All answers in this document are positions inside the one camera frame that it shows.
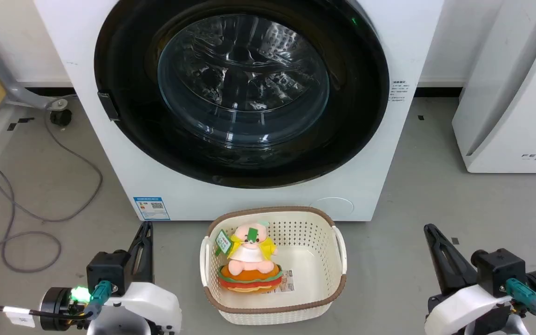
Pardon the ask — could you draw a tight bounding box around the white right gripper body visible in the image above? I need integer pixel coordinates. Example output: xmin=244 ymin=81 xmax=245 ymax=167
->
xmin=424 ymin=284 xmax=529 ymax=335

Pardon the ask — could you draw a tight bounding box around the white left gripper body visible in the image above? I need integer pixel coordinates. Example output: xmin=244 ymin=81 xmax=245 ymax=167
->
xmin=87 ymin=281 xmax=183 ymax=335

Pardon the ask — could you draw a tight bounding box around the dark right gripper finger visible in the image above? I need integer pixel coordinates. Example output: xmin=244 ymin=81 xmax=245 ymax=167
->
xmin=424 ymin=224 xmax=460 ymax=295
xmin=433 ymin=226 xmax=479 ymax=292

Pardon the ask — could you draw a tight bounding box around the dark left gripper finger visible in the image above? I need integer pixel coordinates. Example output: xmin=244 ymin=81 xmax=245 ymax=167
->
xmin=141 ymin=221 xmax=154 ymax=283
xmin=127 ymin=222 xmax=147 ymax=282

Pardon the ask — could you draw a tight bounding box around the white front-load washing machine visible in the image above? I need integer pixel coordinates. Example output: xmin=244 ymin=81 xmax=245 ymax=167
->
xmin=33 ymin=0 xmax=444 ymax=222

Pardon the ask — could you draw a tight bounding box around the black round glass washer door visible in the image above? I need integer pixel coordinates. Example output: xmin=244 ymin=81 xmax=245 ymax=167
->
xmin=94 ymin=0 xmax=390 ymax=189

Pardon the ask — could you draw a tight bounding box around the blue energy label sticker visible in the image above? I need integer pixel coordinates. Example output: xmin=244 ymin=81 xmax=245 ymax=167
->
xmin=134 ymin=196 xmax=171 ymax=221

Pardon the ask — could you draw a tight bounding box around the green white doll hang tag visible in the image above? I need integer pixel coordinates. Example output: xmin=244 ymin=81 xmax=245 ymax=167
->
xmin=215 ymin=229 xmax=233 ymax=256

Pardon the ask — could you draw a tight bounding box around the pink plush doll on burger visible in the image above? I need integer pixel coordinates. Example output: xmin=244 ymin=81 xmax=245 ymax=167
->
xmin=217 ymin=221 xmax=283 ymax=294

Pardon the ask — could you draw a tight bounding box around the cream perforated laundry basket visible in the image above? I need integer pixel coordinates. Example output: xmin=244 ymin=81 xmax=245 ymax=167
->
xmin=200 ymin=206 xmax=348 ymax=325

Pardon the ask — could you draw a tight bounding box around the printed paper label card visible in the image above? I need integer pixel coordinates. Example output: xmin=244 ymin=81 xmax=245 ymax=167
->
xmin=274 ymin=270 xmax=295 ymax=294

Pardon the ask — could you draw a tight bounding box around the black caster wheel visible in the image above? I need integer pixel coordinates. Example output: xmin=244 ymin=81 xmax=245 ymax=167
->
xmin=50 ymin=108 xmax=73 ymax=127

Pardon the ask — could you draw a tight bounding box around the white air purifier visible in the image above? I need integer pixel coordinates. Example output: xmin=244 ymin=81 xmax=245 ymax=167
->
xmin=452 ymin=0 xmax=536 ymax=174

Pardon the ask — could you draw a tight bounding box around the white warning text sticker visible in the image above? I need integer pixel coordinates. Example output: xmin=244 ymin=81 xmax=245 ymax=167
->
xmin=390 ymin=80 xmax=409 ymax=103

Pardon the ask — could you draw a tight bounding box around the black cable with teal plug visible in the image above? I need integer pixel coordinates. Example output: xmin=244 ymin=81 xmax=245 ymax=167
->
xmin=504 ymin=278 xmax=536 ymax=335
xmin=0 ymin=280 xmax=112 ymax=328

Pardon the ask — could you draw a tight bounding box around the grey floor cable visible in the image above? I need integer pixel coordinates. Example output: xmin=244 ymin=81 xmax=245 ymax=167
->
xmin=0 ymin=99 xmax=104 ymax=335

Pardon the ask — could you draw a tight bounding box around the grey metal frame leg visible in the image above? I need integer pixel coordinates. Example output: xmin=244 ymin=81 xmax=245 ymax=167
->
xmin=0 ymin=46 xmax=77 ymax=111

